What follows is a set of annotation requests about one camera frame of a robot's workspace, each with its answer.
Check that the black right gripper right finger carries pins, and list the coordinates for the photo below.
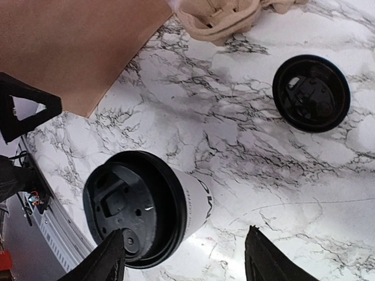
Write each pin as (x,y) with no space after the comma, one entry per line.
(264,261)

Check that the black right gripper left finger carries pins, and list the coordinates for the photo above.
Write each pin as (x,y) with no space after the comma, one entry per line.
(106,262)

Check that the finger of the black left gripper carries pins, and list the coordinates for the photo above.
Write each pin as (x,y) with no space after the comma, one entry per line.
(23,107)

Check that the black cup lid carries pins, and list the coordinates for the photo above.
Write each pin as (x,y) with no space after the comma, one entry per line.
(138,193)

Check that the white paper coffee cup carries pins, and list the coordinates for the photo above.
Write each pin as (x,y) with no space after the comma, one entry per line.
(199,202)

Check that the brown paper bag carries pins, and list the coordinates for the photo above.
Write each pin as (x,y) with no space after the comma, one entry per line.
(75,49)

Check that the stacked cardboard cup carriers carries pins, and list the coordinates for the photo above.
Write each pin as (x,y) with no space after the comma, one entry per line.
(216,21)

